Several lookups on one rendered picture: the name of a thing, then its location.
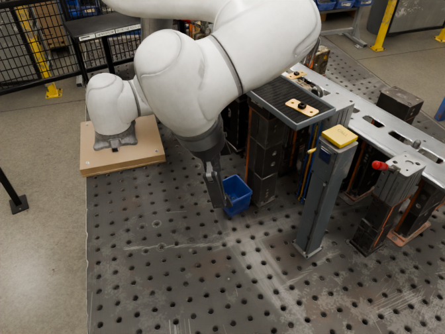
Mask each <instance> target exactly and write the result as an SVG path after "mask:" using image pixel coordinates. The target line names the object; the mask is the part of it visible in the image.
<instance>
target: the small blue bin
mask: <svg viewBox="0 0 445 334"><path fill-rule="evenodd" d="M222 184H223V188H224V192H225V193H227V194H228V196H229V198H230V200H231V202H232V205H233V207H226V208H223V209H224V210H225V211H226V213H227V214H228V215H229V216H230V217H232V216H234V215H236V214H238V213H240V212H242V211H244V210H245V209H248V207H249V205H250V198H251V195H252V190H251V189H250V188H249V187H248V186H247V185H246V184H245V183H244V182H243V180H242V179H241V178H240V177H239V176H238V175H232V176H230V177H228V178H226V179H224V180H222Z"/></svg>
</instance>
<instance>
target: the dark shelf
mask: <svg viewBox="0 0 445 334"><path fill-rule="evenodd" d="M63 26H64V28H65V30H66V31H67V32H68V34H69V35H70V36H71V37H72V38H73V40H74V41H75V42H83V41H86V40H92V39H95V38H101V37H104V36H109V35H112V34H118V33H122V32H128V31H132V30H137V29H141V24H140V17H131V16H128V15H124V14H121V13H118V12H115V13H108V14H104V15H98V16H94V17H88V18H84V19H77V20H73V21H67V22H63Z"/></svg>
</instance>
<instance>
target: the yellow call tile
mask: <svg viewBox="0 0 445 334"><path fill-rule="evenodd" d="M322 136H323V137H324V138H325V139H327V140H328V141H330V142H331V143H332V144H334V145H335V146H337V147H338V148H342V147H343V146H346V145H347V144H350V143H351V142H354V141H355V140H357V139H358V136H357V135H355V134H354V133H352V132H351V131H349V130H348V129H346V128H344V127H343V126H342V125H337V126H334V127H332V128H330V129H327V130H325V131H323V132H322Z"/></svg>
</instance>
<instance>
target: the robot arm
mask: <svg viewBox="0 0 445 334"><path fill-rule="evenodd" d="M102 1H103V2H104V3H105V4H106V5H107V6H109V7H110V8H112V9H113V10H114V11H116V12H118V13H121V14H124V15H128V16H131V17H140V24H141V44H140V45H139V47H138V48H137V50H136V53H135V55H134V71H135V74H136V75H135V76H134V79H133V80H128V81H124V80H122V79H121V78H120V77H118V76H116V75H114V74H108V73H102V74H97V75H95V76H93V77H92V78H91V79H90V81H89V82H88V84H87V88H86V104H87V110H88V113H89V117H90V119H91V122H92V124H93V126H94V129H95V143H94V145H93V149H94V150H95V151H99V150H103V149H106V148H112V150H113V152H118V151H119V147H120V146H127V145H136V144H138V140H137V138H136V134H135V128H134V126H135V124H136V121H135V119H136V118H137V117H142V116H147V115H153V114H155V115H156V116H157V118H158V119H159V120H160V121H161V122H162V123H163V124H164V125H165V126H166V127H167V128H169V129H170V130H171V132H172V133H173V134H174V135H175V137H176V138H177V140H178V141H179V143H180V144H181V145H182V146H183V147H184V148H186V149H187V150H189V151H190V153H192V155H194V156H195V157H197V158H200V159H201V161H202V162H203V165H204V169H205V172H203V173H202V177H203V179H204V181H205V183H206V186H207V190H208V193H209V196H210V199H211V200H210V202H211V203H212V206H213V209H218V208H226V207H233V205H232V202H231V200H230V198H229V196H228V194H227V193H225V192H224V188H223V181H222V178H221V170H222V166H221V156H224V155H230V149H229V147H228V144H227V142H226V139H225V137H227V134H226V132H223V122H224V121H223V119H222V116H221V111H222V110H223V109H224V108H225V107H226V106H227V105H228V104H230V103H231V102H232V101H234V100H235V99H236V98H237V97H240V96H241V95H243V94H245V93H246V92H248V91H251V90H253V89H256V88H258V87H261V86H263V85H264V84H266V83H268V82H270V81H272V80H274V79H275V78H276V77H278V76H280V75H282V74H283V73H284V72H286V71H288V70H289V69H290V68H292V67H293V66H294V65H296V64H297V63H298V62H300V61H301V60H302V59H303V58H304V57H305V56H306V55H307V54H308V53H309V52H310V51H311V50H312V49H313V47H314V45H315V44H316V43H317V38H318V37H319V34H320V31H321V17H320V14H319V10H318V8H317V6H316V4H315V2H314V1H313V0H102ZM173 19H180V20H194V21H207V22H210V23H213V24H214V27H213V34H210V35H209V36H207V37H205V38H202V39H199V40H193V39H192V38H190V37H189V36H187V35H186V34H183V33H181V32H178V31H176V30H172V25H173ZM217 163H218V166H217V167H213V166H215V165H216V164H217Z"/></svg>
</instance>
